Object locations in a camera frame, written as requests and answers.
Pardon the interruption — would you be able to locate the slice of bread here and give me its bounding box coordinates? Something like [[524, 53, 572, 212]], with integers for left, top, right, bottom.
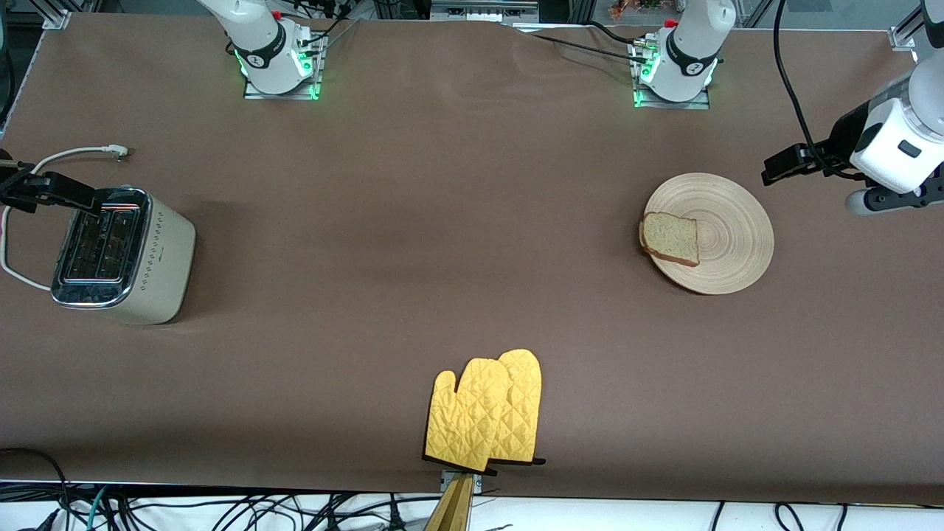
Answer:
[[639, 212, 700, 268]]

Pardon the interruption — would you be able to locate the white toaster power cord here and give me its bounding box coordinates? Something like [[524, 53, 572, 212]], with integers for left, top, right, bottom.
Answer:
[[0, 144, 131, 291]]

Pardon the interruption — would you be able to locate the black base power cable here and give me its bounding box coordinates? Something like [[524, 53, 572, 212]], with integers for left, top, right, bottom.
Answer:
[[586, 20, 639, 46], [291, 0, 356, 46], [530, 32, 650, 60]]

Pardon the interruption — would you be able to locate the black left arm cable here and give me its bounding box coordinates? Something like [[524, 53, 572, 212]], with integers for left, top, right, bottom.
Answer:
[[772, 0, 864, 180]]

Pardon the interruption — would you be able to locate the wooden camera stand bar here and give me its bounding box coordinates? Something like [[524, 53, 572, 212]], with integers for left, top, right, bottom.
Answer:
[[423, 473, 476, 531]]

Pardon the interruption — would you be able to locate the teal floor cable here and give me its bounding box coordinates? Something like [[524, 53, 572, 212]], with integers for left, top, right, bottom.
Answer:
[[86, 485, 110, 531]]

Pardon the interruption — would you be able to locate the grey equipment box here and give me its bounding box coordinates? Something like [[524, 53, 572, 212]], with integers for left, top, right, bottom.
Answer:
[[430, 0, 539, 23]]

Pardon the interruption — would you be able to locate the yellow quilted oven mitt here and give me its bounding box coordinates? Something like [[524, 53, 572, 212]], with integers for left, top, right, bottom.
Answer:
[[490, 349, 546, 466], [423, 358, 511, 473]]

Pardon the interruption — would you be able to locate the cream toaster with chrome top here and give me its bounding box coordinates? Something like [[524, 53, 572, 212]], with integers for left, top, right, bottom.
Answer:
[[50, 186, 197, 326]]

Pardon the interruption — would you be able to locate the aluminium frame rail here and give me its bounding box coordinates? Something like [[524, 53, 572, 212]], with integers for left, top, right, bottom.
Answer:
[[889, 0, 926, 51], [41, 0, 100, 30]]

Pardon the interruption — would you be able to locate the small metal clamp bracket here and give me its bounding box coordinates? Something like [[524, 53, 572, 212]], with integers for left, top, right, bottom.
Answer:
[[440, 468, 484, 495]]

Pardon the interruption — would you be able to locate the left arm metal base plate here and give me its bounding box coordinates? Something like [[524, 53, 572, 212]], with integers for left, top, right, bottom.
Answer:
[[631, 37, 712, 110]]

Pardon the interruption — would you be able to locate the round wooden plate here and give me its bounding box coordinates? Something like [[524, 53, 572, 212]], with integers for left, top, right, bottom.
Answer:
[[647, 173, 775, 296]]

